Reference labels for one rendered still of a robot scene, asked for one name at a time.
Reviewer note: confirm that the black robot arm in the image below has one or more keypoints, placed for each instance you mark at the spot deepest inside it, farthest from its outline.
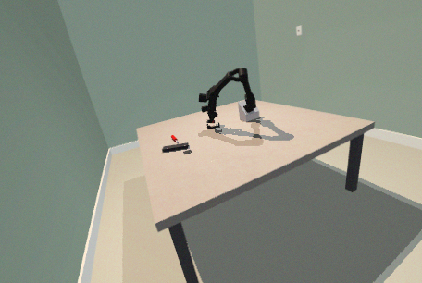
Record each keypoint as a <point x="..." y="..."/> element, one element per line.
<point x="212" y="94"/>

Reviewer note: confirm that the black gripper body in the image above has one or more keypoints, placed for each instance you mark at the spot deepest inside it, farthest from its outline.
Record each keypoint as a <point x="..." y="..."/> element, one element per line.
<point x="213" y="110"/>

